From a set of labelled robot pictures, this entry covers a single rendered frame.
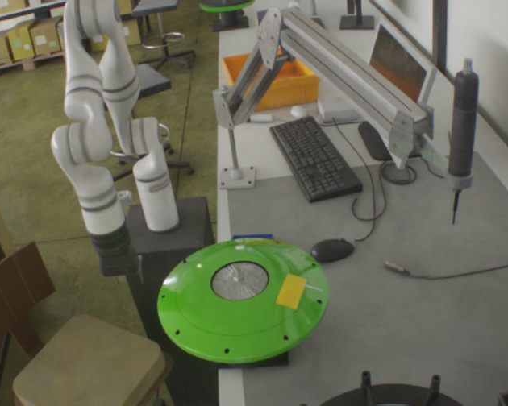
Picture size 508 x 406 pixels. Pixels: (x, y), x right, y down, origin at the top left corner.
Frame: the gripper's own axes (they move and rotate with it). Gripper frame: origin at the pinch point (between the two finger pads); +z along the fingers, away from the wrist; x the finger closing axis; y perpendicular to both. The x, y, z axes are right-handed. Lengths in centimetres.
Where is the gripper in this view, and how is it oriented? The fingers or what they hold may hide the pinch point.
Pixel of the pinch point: (131, 283)
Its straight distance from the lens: 114.6
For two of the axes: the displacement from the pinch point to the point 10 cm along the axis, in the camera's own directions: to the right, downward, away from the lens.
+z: 1.1, 8.2, 5.7
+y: 0.5, 5.7, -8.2
